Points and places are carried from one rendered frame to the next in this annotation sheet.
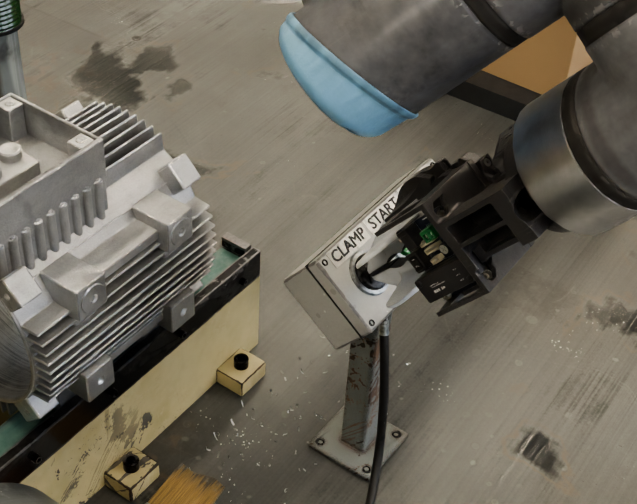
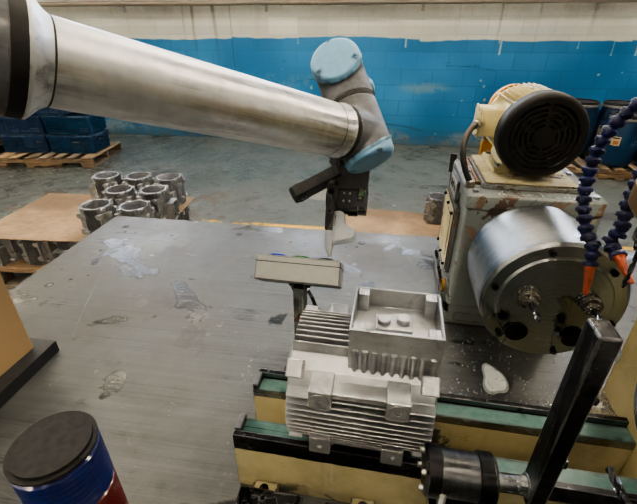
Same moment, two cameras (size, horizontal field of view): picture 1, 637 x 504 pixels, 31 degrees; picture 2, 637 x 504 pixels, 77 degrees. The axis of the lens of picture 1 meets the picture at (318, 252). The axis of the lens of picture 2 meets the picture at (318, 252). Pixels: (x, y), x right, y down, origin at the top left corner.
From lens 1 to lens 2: 114 cm
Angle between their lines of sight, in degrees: 86
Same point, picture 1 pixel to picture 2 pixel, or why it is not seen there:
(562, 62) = (21, 331)
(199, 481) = not seen: hidden behind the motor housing
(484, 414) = (267, 334)
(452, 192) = (354, 182)
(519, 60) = (2, 356)
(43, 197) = (399, 299)
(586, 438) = (265, 310)
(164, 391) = not seen: hidden behind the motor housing
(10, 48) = not seen: outside the picture
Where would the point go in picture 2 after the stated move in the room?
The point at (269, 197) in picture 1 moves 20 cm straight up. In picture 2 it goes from (133, 461) to (104, 381)
